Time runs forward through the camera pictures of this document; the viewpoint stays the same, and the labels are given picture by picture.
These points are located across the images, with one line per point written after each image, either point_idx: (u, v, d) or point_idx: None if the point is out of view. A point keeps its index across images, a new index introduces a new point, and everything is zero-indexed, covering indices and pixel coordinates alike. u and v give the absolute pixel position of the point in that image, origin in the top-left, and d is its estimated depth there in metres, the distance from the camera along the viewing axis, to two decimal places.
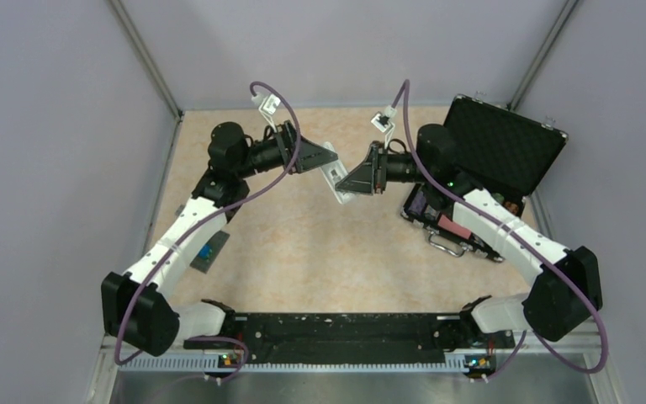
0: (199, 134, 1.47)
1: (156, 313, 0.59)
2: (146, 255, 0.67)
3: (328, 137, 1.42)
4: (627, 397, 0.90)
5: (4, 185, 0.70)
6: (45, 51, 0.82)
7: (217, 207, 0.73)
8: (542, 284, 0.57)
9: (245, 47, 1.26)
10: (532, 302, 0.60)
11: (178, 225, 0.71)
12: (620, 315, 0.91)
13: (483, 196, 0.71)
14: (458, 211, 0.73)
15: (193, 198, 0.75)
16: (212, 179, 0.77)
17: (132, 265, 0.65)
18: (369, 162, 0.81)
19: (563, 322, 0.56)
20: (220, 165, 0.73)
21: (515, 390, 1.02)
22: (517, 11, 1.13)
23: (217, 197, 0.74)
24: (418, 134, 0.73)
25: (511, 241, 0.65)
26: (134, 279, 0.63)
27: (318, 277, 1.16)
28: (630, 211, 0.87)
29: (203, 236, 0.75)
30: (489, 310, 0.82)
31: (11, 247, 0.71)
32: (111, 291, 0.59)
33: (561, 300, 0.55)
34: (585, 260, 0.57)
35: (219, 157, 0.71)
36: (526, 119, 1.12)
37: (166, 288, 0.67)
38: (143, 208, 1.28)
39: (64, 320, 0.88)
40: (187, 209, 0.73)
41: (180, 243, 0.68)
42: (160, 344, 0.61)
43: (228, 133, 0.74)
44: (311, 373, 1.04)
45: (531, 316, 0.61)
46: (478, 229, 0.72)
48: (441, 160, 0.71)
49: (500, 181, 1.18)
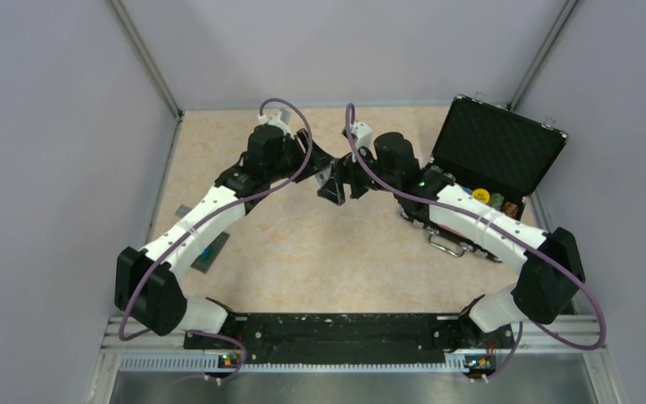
0: (199, 134, 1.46)
1: (165, 292, 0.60)
2: (162, 236, 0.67)
3: (328, 138, 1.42)
4: (627, 398, 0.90)
5: (3, 185, 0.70)
6: (45, 52, 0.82)
7: (237, 198, 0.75)
8: (527, 271, 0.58)
9: (245, 47, 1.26)
10: (521, 290, 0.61)
11: (199, 210, 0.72)
12: (620, 315, 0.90)
13: (455, 193, 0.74)
14: (435, 210, 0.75)
15: (215, 186, 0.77)
16: (237, 172, 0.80)
17: (148, 244, 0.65)
18: (333, 176, 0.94)
19: (553, 305, 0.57)
20: (256, 156, 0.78)
21: (514, 390, 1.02)
22: (516, 12, 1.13)
23: (238, 188, 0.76)
24: (376, 144, 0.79)
25: (492, 234, 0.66)
26: (149, 256, 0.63)
27: (318, 276, 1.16)
28: (630, 210, 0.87)
29: (220, 225, 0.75)
30: (485, 308, 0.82)
31: (10, 247, 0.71)
32: (126, 263, 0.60)
33: (549, 283, 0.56)
34: (563, 241, 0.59)
35: (258, 147, 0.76)
36: (526, 119, 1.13)
37: (178, 268, 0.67)
38: (143, 209, 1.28)
39: (64, 320, 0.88)
40: (209, 196, 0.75)
41: (198, 227, 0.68)
42: (165, 326, 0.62)
43: (272, 130, 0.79)
44: (311, 373, 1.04)
45: (521, 303, 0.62)
46: (459, 227, 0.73)
48: (399, 164, 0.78)
49: (500, 181, 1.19)
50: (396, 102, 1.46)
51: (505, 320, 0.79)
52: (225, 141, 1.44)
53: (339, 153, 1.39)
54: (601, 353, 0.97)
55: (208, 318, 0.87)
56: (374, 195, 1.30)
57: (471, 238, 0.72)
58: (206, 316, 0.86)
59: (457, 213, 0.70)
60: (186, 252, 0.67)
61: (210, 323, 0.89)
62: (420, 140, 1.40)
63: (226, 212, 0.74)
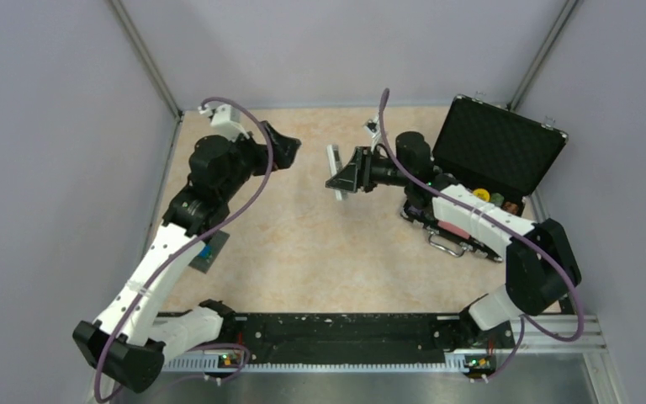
0: (198, 134, 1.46)
1: (129, 362, 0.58)
2: (114, 301, 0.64)
3: (329, 138, 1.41)
4: (627, 398, 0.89)
5: (4, 183, 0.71)
6: (45, 51, 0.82)
7: (190, 236, 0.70)
8: (514, 257, 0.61)
9: (245, 46, 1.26)
10: (512, 279, 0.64)
11: (150, 263, 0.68)
12: (622, 314, 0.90)
13: (458, 189, 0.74)
14: (437, 208, 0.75)
15: (164, 225, 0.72)
16: (185, 200, 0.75)
17: (102, 313, 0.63)
18: (355, 162, 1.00)
19: (541, 295, 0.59)
20: (203, 180, 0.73)
21: (515, 390, 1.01)
22: (516, 13, 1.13)
23: (193, 218, 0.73)
24: (399, 140, 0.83)
25: (484, 224, 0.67)
26: (103, 330, 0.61)
27: (318, 277, 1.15)
28: (631, 209, 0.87)
29: (182, 266, 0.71)
30: (484, 305, 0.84)
31: (12, 244, 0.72)
32: (82, 340, 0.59)
33: (532, 269, 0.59)
34: (552, 231, 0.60)
35: (201, 169, 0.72)
36: (526, 119, 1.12)
37: (144, 328, 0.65)
38: (142, 209, 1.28)
39: (66, 319, 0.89)
40: (157, 240, 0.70)
41: (149, 286, 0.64)
42: (142, 381, 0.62)
43: (214, 146, 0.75)
44: (310, 373, 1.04)
45: (512, 294, 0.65)
46: (458, 220, 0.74)
48: (417, 162, 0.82)
49: (500, 181, 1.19)
50: (396, 102, 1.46)
51: (501, 316, 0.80)
52: None
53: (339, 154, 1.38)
54: (601, 353, 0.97)
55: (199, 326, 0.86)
56: (373, 195, 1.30)
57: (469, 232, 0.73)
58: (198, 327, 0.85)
59: (454, 206, 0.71)
60: (143, 316, 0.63)
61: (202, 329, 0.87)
62: None
63: (182, 255, 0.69)
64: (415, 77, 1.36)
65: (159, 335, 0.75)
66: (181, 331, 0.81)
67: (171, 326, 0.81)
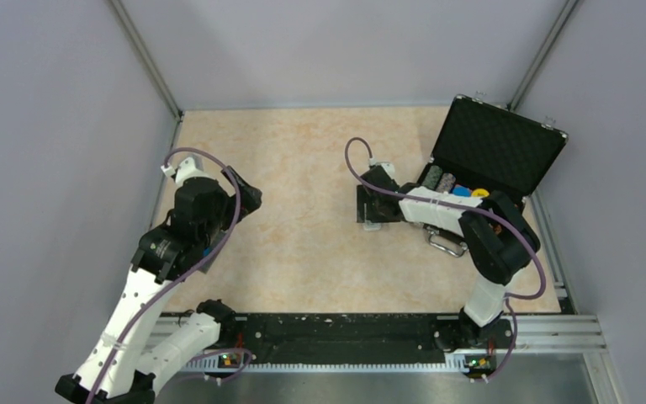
0: (198, 134, 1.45)
1: None
2: (92, 355, 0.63)
3: (329, 138, 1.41)
4: (627, 397, 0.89)
5: (2, 181, 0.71)
6: (45, 50, 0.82)
7: (161, 283, 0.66)
8: (468, 230, 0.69)
9: (245, 46, 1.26)
10: (475, 254, 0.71)
11: (124, 312, 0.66)
12: (623, 314, 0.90)
13: (420, 189, 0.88)
14: (406, 208, 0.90)
15: (133, 270, 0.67)
16: (153, 240, 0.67)
17: (81, 368, 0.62)
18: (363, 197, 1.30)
19: (503, 262, 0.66)
20: (183, 215, 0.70)
21: (514, 390, 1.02)
22: (516, 13, 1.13)
23: (163, 256, 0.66)
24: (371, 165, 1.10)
25: (442, 210, 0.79)
26: (84, 385, 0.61)
27: (318, 277, 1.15)
28: (631, 208, 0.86)
29: (158, 310, 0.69)
30: (478, 300, 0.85)
31: (10, 242, 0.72)
32: (66, 396, 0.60)
33: (485, 236, 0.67)
34: (494, 196, 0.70)
35: (186, 203, 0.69)
36: (526, 119, 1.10)
37: (126, 375, 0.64)
38: (142, 209, 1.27)
39: (66, 319, 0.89)
40: (128, 288, 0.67)
41: (123, 339, 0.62)
42: None
43: (202, 186, 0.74)
44: (310, 373, 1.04)
45: (481, 268, 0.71)
46: (427, 215, 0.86)
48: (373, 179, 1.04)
49: (500, 181, 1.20)
50: (395, 102, 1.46)
51: (495, 307, 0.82)
52: (225, 141, 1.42)
53: (339, 154, 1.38)
54: (601, 353, 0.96)
55: (199, 338, 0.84)
56: None
57: (437, 223, 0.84)
58: (196, 339, 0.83)
59: (417, 201, 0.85)
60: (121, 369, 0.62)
61: (203, 340, 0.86)
62: (419, 140, 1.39)
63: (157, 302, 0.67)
64: (416, 77, 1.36)
65: (147, 364, 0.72)
66: (173, 353, 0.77)
67: (161, 349, 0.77)
